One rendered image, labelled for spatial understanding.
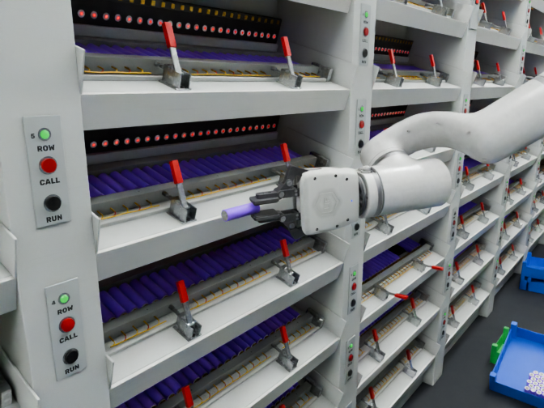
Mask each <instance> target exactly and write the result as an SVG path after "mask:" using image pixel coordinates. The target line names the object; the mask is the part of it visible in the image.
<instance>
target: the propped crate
mask: <svg viewBox="0 0 544 408"><path fill-rule="evenodd" d="M533 371H538V374H539V372H542V373H544V334H539V333H536V332H533V331H530V330H527V329H522V328H519V327H517V322H515V321H512V324H511V329H510V330H509V333H508V336H507V338H506V340H505V343H504V346H503V348H502V350H501V352H500V354H499V358H498V359H497V362H496V364H495V367H494V369H493V372H491V374H490V384H489V389H490V390H493V391H495V392H497V393H501V394H503V395H506V396H508V397H512V398H514V399H516V400H519V401H521V402H524V403H527V404H530V405H531V406H536V407H537V408H544V399H543V398H541V397H537V396H534V395H533V394H530V393H526V392H524V389H525V386H526V382H527V380H528V379H529V374H530V373H531V372H532V373H533Z"/></svg>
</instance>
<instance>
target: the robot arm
mask: <svg viewBox="0 0 544 408"><path fill-rule="evenodd" d="M541 138H544V72H543V73H541V74H540V75H538V76H536V77H535V78H533V79H531V80H529V81H528V82H527V83H525V84H523V85H521V86H520V87H518V88H517V89H515V90H514V91H511V92H510V93H508V94H507V95H505V96H504V97H502V98H500V99H499V100H497V101H496V102H494V103H492V104H490V105H488V106H487V107H485V108H484V109H482V110H480V111H478V112H476V113H451V112H428V113H420V114H416V115H414V116H411V117H407V118H406V119H404V120H402V121H399V122H398V123H397V124H395V125H392V126H390V127H389V128H388V129H386V130H384V131H382V132H381V133H379V134H378V135H377V136H375V137H374V138H372V139H371V140H370V141H368V142H367V143H366V144H365V145H364V147H363V149H362V151H361V153H360V160H361V163H362V165H363V167H362V168H358V169H353V168H334V167H332V168H299V167H296V166H293V165H289V166H288V167H287V171H286V175H285V178H284V179H283V180H282V182H281V183H280V184H279V185H278V187H276V188H274V190H272V191H265V192H260V193H256V196H252V197H249V201H250V202H251V203H252V204H253V205H254V206H259V205H265V204H270V203H276V202H279V200H281V199H282V198H291V197H292V201H293V209H290V210H275V209H268V210H260V211H259V212H258V213H256V214H253V215H251V217H252V218H253V219H254V221H258V222H259V223H268V222H274V221H280V222H282V223H283V224H284V225H286V226H287V228H288V230H289V232H290V233H291V236H292V237H293V238H294V239H295V240H298V239H299V238H301V237H302V236H305V235H315V234H319V233H322V232H328V231H332V230H335V229H338V228H341V227H345V226H347V225H350V224H352V223H355V222H357V221H358V220H359V218H360V219H365V218H370V217H375V216H380V215H390V214H395V213H400V212H405V211H411V210H420V209H426V208H431V207H436V206H443V205H444V204H445V203H446V202H447V201H448V199H449V197H450V195H451V192H452V179H451V175H450V172H449V170H448V168H447V166H446V165H445V164H444V163H443V162H442V161H441V160H439V159H435V158H432V159H413V158H411V157H409V155H411V154H414V153H415V152H417V151H421V150H423V149H427V148H432V147H446V148H451V149H453V150H457V151H460V152H462V153H464V154H466V155H468V156H470V157H471V158H473V159H476V160H477V161H479V162H481V163H484V164H494V163H497V162H499V161H501V160H503V159H506V158H508V157H509V156H510V155H513V154H515V153H517V152H518V151H520V150H522V149H524V148H525V147H527V146H529V145H530V144H532V143H534V142H536V141H538V140H539V139H541ZM293 221H294V222H293Z"/></svg>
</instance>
